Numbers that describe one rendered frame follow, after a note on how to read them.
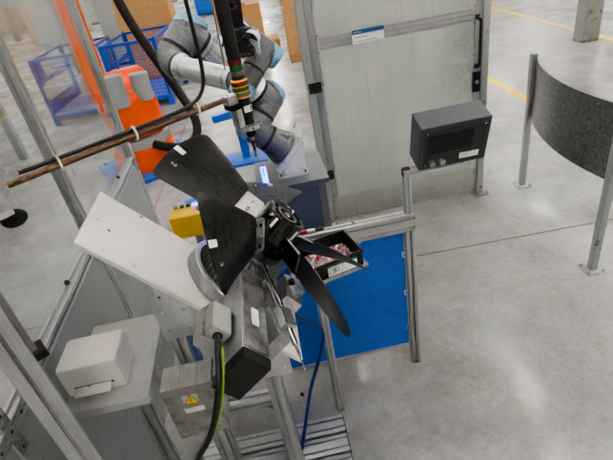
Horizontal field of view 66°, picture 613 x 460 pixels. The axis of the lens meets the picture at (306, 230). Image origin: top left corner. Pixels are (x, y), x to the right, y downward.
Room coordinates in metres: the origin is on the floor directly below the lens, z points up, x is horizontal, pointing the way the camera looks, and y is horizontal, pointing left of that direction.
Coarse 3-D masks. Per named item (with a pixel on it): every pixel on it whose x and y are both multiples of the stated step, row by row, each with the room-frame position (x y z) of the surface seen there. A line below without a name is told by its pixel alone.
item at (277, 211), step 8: (272, 200) 1.15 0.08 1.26; (264, 208) 1.14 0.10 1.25; (272, 208) 1.10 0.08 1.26; (280, 208) 1.13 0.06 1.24; (288, 208) 1.17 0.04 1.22; (256, 216) 1.14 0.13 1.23; (264, 216) 1.10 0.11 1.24; (272, 216) 1.08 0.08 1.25; (280, 216) 1.08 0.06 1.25; (296, 216) 1.15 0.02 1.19; (280, 224) 1.07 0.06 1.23; (288, 224) 1.07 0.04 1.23; (296, 224) 1.12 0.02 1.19; (272, 232) 1.07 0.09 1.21; (280, 232) 1.06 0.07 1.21; (288, 232) 1.07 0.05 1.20; (272, 240) 1.06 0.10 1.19; (280, 240) 1.07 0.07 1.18; (264, 248) 1.07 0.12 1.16; (272, 248) 1.08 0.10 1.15; (280, 248) 1.14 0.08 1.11; (256, 256) 1.05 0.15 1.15; (264, 256) 1.05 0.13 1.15; (272, 256) 1.06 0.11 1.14; (280, 256) 1.09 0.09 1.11; (272, 264) 1.06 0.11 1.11
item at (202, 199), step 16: (208, 208) 0.90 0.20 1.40; (224, 208) 0.95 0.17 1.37; (208, 224) 0.87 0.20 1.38; (224, 224) 0.92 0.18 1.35; (240, 224) 0.97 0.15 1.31; (224, 240) 0.89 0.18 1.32; (240, 240) 0.94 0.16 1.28; (224, 256) 0.86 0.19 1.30; (240, 256) 0.92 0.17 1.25; (224, 272) 0.84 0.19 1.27; (240, 272) 0.91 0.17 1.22; (224, 288) 0.81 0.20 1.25
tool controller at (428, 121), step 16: (416, 112) 1.63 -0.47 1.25; (432, 112) 1.61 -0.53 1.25; (448, 112) 1.60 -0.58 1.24; (464, 112) 1.58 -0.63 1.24; (480, 112) 1.57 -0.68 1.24; (416, 128) 1.58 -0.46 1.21; (432, 128) 1.53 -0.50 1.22; (448, 128) 1.54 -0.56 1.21; (464, 128) 1.54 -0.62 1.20; (480, 128) 1.55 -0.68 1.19; (416, 144) 1.59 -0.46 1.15; (432, 144) 1.55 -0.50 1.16; (448, 144) 1.55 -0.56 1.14; (464, 144) 1.56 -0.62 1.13; (480, 144) 1.57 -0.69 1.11; (416, 160) 1.60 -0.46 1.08; (432, 160) 1.56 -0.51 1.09; (448, 160) 1.57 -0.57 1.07; (464, 160) 1.58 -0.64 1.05
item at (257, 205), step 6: (246, 192) 1.18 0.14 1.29; (246, 198) 1.17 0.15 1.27; (252, 198) 1.17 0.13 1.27; (240, 204) 1.15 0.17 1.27; (246, 204) 1.15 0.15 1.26; (252, 204) 1.16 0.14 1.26; (258, 204) 1.16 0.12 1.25; (264, 204) 1.16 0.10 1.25; (252, 210) 1.14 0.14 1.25; (258, 210) 1.15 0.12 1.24
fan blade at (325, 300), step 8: (304, 256) 0.99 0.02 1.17; (304, 264) 0.99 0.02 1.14; (296, 272) 1.03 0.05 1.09; (304, 272) 1.00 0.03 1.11; (312, 272) 0.95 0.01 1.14; (304, 280) 1.01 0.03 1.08; (312, 280) 0.97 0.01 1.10; (320, 280) 0.90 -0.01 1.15; (312, 288) 0.98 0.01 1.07; (320, 288) 0.93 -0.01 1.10; (312, 296) 0.99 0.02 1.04; (320, 296) 0.95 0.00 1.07; (328, 296) 0.88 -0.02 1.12; (320, 304) 0.96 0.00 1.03; (328, 304) 0.91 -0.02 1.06; (336, 304) 0.82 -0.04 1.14; (328, 312) 0.93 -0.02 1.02; (336, 312) 0.88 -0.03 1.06; (336, 320) 0.91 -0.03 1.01; (344, 320) 0.83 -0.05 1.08; (344, 328) 0.87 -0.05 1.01
